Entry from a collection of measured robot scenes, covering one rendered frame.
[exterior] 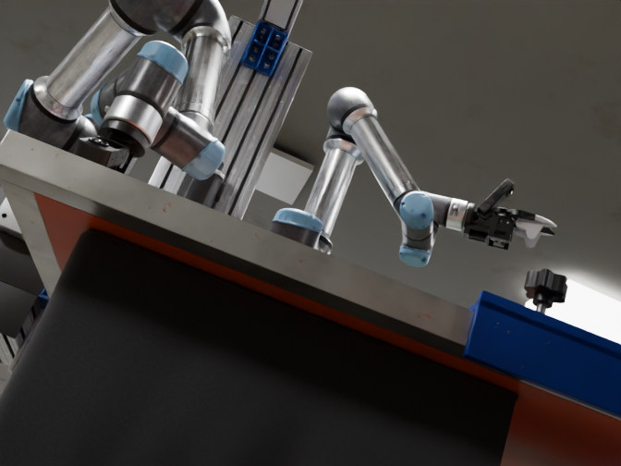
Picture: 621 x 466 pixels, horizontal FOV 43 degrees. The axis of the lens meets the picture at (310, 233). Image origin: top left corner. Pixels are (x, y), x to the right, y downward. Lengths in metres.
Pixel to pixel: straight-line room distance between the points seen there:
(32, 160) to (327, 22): 3.42
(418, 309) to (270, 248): 0.15
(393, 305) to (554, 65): 3.28
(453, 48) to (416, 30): 0.21
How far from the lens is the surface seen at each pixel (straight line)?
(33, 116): 1.77
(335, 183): 2.02
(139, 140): 1.13
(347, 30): 4.13
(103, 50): 1.66
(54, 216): 0.86
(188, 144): 1.28
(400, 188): 1.85
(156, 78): 1.16
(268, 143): 2.08
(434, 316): 0.77
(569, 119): 4.29
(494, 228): 1.94
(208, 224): 0.76
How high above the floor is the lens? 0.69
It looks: 24 degrees up
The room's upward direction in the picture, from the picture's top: 21 degrees clockwise
